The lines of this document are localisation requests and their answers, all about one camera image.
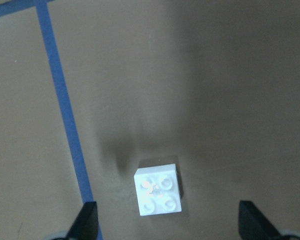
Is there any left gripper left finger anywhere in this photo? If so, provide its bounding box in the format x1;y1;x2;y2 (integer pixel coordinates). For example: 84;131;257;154
64;201;98;240

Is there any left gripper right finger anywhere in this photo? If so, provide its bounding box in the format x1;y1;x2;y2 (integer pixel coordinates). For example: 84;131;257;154
238;200;282;240

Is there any white toy block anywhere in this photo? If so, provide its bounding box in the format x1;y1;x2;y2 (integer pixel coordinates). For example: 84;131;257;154
134;163;182;217

